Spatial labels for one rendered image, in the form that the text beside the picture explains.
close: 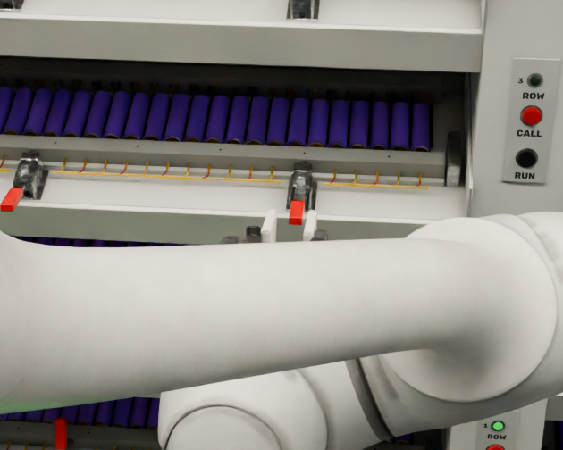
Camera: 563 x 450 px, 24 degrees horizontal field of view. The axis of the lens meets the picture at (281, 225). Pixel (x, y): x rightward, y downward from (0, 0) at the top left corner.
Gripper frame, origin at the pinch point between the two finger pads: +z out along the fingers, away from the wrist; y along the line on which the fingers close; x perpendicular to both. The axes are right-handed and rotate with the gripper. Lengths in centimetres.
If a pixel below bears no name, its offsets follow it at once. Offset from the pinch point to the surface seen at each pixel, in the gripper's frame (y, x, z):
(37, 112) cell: -27.5, 5.0, 21.3
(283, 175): -1.9, 0.9, 16.7
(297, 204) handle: 0.0, 0.2, 9.1
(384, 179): 7.9, 0.9, 16.7
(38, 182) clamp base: -25.6, -0.3, 14.4
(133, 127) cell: -17.3, 4.3, 20.0
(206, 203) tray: -9.0, -1.5, 13.9
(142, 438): -18.1, -33.8, 27.3
